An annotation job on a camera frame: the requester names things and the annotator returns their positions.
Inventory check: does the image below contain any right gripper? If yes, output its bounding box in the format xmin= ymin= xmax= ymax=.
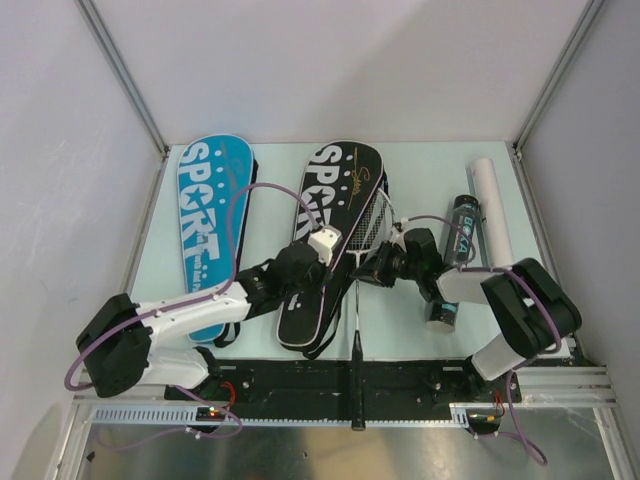
xmin=350 ymin=239 xmax=422 ymax=288

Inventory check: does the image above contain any white racket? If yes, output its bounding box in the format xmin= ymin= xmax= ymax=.
xmin=347 ymin=187 xmax=395 ymax=432

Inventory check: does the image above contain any black shuttlecock tube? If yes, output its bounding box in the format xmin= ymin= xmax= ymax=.
xmin=426 ymin=195 xmax=479 ymax=334

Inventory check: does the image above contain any black racket bag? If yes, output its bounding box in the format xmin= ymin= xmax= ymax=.
xmin=276 ymin=140 xmax=388 ymax=360

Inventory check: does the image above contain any white shuttlecock tube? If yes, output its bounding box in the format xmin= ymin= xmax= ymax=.
xmin=468 ymin=157 xmax=514 ymax=267

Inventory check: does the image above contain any blue racket bag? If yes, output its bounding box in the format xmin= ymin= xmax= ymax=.
xmin=175 ymin=134 xmax=261 ymax=347

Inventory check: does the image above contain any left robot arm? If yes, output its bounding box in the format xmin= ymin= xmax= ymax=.
xmin=76 ymin=240 xmax=334 ymax=399

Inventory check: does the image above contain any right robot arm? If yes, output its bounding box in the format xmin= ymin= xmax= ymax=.
xmin=354 ymin=228 xmax=582 ymax=401

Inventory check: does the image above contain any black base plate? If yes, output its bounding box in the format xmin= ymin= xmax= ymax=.
xmin=194 ymin=359 xmax=522 ymax=422

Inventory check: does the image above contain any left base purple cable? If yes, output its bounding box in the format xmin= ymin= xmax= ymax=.
xmin=94 ymin=384 xmax=246 ymax=454

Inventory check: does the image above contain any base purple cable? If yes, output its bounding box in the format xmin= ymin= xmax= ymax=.
xmin=472 ymin=369 xmax=549 ymax=466
xmin=94 ymin=384 xmax=246 ymax=454

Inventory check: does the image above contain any aluminium rail right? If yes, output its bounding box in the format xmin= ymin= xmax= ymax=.
xmin=505 ymin=141 xmax=608 ymax=373

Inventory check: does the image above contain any white cable duct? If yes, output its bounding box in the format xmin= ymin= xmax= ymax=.
xmin=92 ymin=402 xmax=506 ymax=429

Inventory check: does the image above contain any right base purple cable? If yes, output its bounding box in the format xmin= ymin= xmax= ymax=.
xmin=472 ymin=369 xmax=549 ymax=466

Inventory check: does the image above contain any aluminium frame post right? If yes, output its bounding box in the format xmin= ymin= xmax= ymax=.
xmin=512 ymin=0 xmax=609 ymax=152

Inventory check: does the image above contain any aluminium frame post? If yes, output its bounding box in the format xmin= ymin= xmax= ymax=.
xmin=74 ymin=0 xmax=169 ymax=159
xmin=512 ymin=0 xmax=609 ymax=152

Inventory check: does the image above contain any aluminium frame post left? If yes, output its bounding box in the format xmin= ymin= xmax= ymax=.
xmin=74 ymin=0 xmax=169 ymax=159

